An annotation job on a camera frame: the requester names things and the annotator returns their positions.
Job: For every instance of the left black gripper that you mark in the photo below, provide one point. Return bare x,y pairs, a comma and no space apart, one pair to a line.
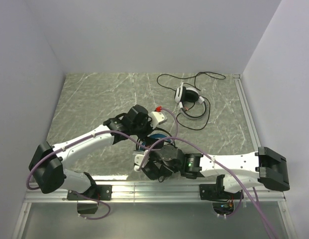
149,140

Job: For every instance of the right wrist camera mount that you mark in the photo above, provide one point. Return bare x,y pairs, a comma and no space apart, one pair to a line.
138,157

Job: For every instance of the aluminium right side rail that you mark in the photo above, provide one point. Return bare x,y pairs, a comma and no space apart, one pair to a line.
248,116

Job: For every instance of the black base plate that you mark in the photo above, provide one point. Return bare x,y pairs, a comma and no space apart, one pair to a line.
104,191
214,192

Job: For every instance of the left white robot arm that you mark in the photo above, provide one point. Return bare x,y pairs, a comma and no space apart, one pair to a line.
50,163

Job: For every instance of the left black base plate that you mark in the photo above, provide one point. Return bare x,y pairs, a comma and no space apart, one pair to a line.
104,191

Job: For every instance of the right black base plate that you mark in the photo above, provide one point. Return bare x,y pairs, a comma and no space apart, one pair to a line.
214,192

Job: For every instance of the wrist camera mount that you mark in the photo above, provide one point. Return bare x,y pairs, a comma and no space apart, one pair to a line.
138,157
157,117

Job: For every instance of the black blue headphones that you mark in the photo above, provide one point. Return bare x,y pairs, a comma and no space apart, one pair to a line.
162,133

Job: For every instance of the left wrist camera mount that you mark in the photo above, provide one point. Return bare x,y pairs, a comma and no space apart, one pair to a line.
157,117

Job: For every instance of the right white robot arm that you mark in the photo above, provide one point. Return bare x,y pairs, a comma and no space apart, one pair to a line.
263,167

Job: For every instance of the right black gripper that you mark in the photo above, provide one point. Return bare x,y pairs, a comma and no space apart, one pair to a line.
149,169

